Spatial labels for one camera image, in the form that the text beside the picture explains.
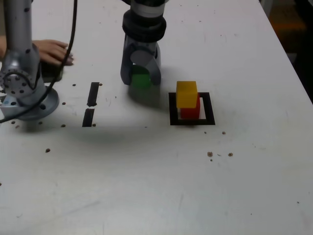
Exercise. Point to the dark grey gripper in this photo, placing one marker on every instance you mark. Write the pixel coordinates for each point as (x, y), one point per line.
(144, 46)

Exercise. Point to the green cube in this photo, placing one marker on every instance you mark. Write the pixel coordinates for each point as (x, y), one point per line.
(140, 80)

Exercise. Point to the yellow cube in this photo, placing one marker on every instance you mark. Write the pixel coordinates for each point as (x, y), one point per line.
(187, 94)

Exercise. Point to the red cube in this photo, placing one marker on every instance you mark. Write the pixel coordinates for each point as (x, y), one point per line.
(192, 113)

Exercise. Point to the person's forearm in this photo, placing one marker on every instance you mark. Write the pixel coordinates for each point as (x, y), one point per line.
(2, 46)

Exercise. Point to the black tape square outline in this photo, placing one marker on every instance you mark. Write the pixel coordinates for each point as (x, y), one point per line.
(210, 110)

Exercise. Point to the person's hand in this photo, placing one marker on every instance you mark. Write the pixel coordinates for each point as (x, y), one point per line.
(51, 51)

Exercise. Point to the black tape strip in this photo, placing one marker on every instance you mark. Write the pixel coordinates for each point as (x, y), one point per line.
(94, 93)

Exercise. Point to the black flat device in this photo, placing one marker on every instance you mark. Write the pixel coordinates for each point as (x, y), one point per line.
(51, 71)

